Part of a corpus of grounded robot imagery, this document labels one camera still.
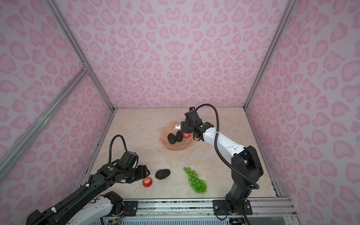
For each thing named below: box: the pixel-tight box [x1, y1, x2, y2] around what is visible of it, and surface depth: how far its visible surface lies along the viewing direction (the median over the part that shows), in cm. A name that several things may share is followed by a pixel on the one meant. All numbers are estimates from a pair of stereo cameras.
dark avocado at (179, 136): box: [175, 130, 183, 143], surface depth 100 cm
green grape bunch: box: [183, 166, 208, 195], surface depth 79 cm
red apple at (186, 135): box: [182, 132, 191, 139], surface depth 99 cm
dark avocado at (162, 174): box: [155, 168, 171, 180], surface depth 82 cm
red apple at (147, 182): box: [142, 177, 153, 188], surface depth 81 cm
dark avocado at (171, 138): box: [167, 133, 176, 145], surface depth 99 cm
